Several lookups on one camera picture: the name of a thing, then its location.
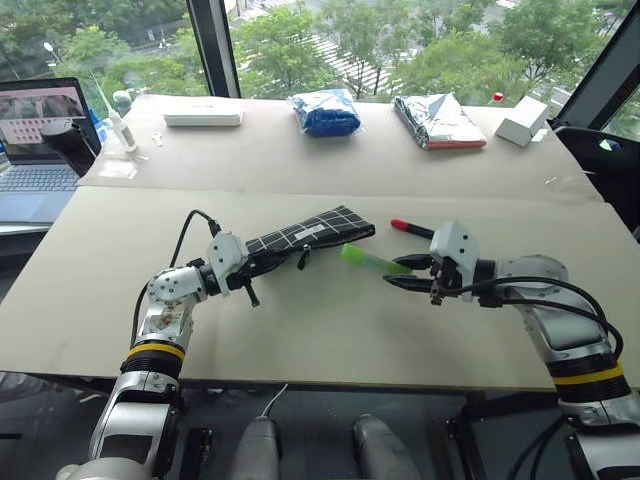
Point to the small white plastic piece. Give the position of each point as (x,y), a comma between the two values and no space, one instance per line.
(157,138)

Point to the blue item in plastic bag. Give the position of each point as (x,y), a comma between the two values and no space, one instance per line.
(325,114)

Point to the dark window pillar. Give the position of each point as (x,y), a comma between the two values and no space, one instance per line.
(215,47)

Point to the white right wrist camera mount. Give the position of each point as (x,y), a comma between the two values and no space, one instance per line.
(454,242)

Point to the green highlighter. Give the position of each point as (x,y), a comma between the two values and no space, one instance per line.
(365,258)

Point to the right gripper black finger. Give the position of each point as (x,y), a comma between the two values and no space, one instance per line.
(407,283)
(412,260)

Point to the red black marker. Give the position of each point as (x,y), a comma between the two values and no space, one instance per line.
(400,224)

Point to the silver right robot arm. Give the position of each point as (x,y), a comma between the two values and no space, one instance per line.
(565,330)

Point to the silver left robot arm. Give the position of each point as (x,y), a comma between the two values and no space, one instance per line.
(160,291)

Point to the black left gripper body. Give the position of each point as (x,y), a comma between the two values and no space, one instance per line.
(239,281)

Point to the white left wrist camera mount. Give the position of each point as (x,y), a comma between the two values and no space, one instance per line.
(227,255)

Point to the clear plastic bag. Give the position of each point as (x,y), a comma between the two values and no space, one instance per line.
(117,170)

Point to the grey open laptop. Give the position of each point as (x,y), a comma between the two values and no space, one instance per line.
(30,185)

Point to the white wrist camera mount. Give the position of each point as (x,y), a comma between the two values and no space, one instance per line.
(227,255)
(454,242)

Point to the small clear plastic scrap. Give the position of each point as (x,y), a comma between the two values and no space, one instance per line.
(550,180)

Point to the black cylindrical device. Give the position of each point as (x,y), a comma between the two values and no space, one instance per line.
(67,145)

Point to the small red cap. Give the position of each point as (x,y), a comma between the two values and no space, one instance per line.
(497,96)

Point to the black white grid pouch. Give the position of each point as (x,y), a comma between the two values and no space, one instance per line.
(320,228)

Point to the small white cardboard box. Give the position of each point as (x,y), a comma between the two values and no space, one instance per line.
(522,122)

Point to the silver foil package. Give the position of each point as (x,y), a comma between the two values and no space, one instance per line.
(440,125)

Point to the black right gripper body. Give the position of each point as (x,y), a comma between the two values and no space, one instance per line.
(446,276)

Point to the dark grey rounded shape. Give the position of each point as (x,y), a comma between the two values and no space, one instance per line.
(256,450)
(382,450)

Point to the white nozzle glue bottle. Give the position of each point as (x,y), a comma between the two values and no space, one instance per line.
(123,131)

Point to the flat white box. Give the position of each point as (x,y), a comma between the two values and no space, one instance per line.
(202,118)

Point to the dark slanted window frame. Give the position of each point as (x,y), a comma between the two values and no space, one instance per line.
(607,60)

